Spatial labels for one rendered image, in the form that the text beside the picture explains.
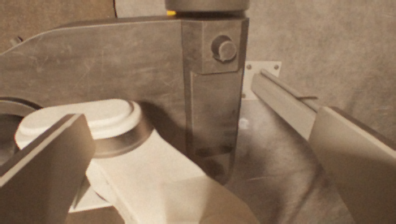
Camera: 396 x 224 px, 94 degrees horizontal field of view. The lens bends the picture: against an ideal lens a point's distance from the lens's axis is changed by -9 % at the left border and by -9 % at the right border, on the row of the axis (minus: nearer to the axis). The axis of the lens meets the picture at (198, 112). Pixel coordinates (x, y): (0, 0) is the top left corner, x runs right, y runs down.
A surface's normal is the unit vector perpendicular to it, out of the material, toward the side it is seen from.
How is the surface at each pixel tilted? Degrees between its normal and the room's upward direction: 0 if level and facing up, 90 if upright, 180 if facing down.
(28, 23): 0
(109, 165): 90
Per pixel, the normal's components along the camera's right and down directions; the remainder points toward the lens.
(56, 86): 0.23, 0.50
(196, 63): -0.52, 0.44
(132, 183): -0.01, -0.86
